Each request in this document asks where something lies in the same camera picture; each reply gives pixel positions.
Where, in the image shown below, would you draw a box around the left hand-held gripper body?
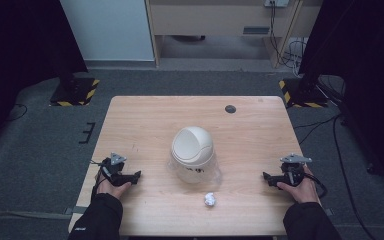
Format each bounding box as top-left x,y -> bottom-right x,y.
98,152 -> 132,187

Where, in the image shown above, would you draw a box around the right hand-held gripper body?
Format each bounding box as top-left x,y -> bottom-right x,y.
278,152 -> 313,187

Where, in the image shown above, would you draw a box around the person's left hand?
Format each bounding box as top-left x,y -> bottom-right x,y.
95,171 -> 132,201

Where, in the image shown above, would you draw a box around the person's right hand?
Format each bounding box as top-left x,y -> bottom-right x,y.
275,165 -> 320,205

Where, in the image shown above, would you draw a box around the white swing-lid trash bin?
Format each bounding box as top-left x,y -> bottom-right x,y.
170,125 -> 217,185

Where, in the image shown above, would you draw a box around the crumpled white paper ball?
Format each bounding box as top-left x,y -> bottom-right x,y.
203,191 -> 217,208

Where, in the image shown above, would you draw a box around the black stand base striped edge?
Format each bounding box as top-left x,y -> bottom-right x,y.
48,76 -> 101,108
278,77 -> 330,109

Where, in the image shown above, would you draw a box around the black curtain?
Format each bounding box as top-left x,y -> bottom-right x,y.
0,0 -> 90,154
297,0 -> 384,196

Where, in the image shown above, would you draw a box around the white panel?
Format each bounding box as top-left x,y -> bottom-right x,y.
59,0 -> 156,62

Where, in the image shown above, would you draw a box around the light wooden desk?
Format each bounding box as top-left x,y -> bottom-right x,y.
144,0 -> 325,70

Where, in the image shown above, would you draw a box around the grey power strip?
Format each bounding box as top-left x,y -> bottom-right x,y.
263,0 -> 291,9

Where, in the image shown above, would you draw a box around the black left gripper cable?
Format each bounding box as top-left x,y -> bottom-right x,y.
89,159 -> 112,202

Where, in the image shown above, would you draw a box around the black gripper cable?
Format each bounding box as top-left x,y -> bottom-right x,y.
307,172 -> 329,200
89,159 -> 112,202

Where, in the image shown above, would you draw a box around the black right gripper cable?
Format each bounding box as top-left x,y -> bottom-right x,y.
307,172 -> 329,200

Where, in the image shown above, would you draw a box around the long black floor cable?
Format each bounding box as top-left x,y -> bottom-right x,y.
292,112 -> 381,240

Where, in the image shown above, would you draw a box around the grey floor cable cover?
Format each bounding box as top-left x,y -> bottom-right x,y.
0,205 -> 88,222

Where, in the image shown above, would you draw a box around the thin black floor cable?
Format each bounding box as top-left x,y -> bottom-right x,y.
5,102 -> 29,122

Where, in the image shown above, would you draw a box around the hanging black and white cables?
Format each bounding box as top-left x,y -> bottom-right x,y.
268,1 -> 310,78

